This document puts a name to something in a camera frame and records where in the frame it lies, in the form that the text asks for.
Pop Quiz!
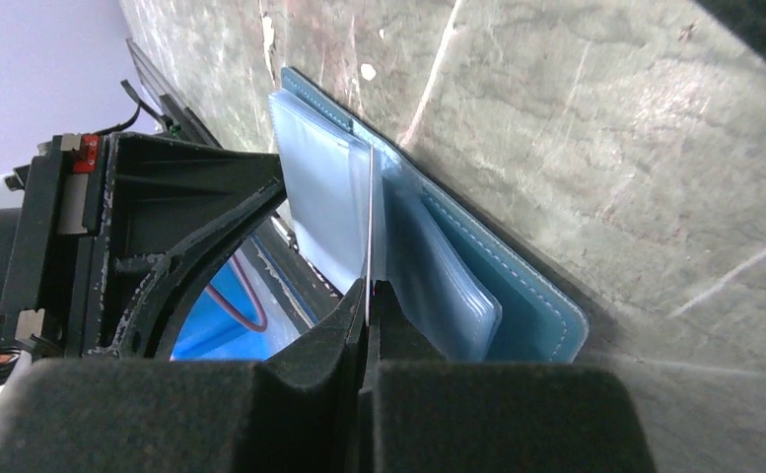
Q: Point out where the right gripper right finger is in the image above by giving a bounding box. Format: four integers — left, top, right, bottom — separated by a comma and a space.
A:
356, 282, 656, 472

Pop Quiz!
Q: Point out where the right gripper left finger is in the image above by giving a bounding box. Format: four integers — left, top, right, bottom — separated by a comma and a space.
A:
0, 281, 366, 472

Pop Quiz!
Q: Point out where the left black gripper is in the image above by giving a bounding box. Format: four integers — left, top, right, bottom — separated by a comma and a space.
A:
0, 133, 286, 358

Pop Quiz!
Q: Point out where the blue card holder wallet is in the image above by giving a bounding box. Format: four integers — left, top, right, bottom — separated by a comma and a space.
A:
268, 67, 589, 363

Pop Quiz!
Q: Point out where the single black VIP card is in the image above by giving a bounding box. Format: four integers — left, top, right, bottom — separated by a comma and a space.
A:
364, 146, 376, 328

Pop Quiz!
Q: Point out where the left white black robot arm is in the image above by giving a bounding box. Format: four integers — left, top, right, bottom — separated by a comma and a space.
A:
0, 132, 286, 385

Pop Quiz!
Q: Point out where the blue plastic bin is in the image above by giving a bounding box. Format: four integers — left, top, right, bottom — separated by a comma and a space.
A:
170, 249, 312, 361

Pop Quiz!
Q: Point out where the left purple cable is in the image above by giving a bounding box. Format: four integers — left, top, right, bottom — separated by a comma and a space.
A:
204, 254, 270, 334

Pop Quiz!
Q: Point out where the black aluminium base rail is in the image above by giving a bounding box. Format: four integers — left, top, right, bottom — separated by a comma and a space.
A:
115, 40, 340, 327

